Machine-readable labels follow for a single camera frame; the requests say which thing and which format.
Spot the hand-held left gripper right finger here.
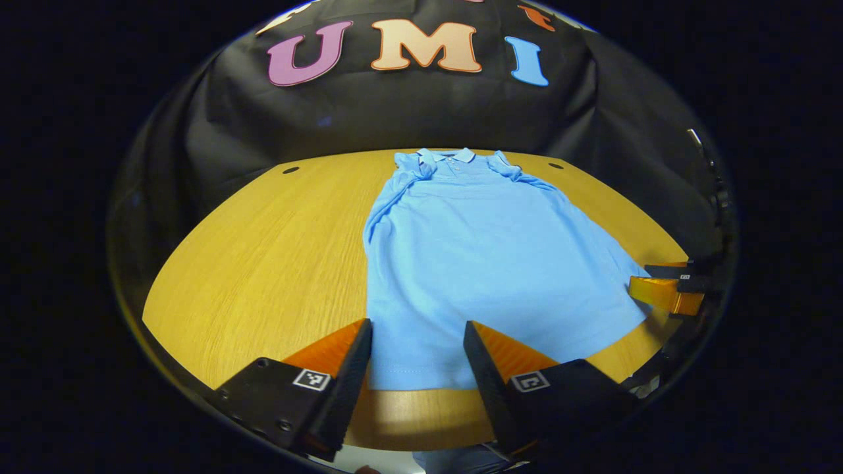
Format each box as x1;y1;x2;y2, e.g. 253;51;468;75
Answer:
463;321;639;458

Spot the light blue polo T-shirt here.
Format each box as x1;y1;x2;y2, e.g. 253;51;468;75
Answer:
362;147;653;391

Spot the black backdrop cloth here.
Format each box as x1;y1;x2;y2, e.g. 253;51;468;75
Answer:
109;0;738;317

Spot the person's clothing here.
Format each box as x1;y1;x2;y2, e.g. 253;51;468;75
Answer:
412;442;528;474

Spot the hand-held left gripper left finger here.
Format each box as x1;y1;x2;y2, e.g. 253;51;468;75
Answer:
207;318;374;463

